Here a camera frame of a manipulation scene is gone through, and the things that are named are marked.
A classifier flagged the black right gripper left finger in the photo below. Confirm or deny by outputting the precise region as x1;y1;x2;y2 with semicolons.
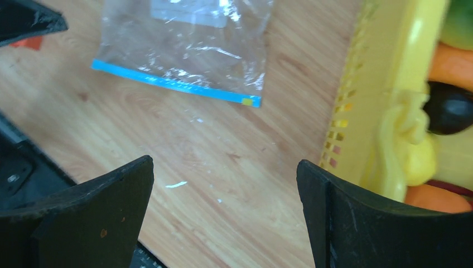
1;155;154;267

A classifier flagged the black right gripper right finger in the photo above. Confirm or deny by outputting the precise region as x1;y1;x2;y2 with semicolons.
296;160;472;267

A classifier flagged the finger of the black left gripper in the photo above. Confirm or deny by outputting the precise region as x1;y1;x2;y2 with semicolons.
1;0;69;47

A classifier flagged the yellow plastic basket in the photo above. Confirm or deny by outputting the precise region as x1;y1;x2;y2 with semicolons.
319;1;472;201

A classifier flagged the clear zip top bag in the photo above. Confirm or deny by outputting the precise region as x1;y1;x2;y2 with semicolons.
91;1;273;108

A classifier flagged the orange toy fruit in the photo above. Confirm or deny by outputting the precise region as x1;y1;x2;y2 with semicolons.
404;184;472;213

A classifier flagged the dark purple toy plum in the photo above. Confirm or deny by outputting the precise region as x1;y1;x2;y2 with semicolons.
423;82;472;135

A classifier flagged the orange toy carrot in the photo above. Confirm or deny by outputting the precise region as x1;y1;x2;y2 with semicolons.
428;42;472;92

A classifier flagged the green toy mango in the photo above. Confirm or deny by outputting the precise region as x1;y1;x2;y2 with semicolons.
440;0;472;50

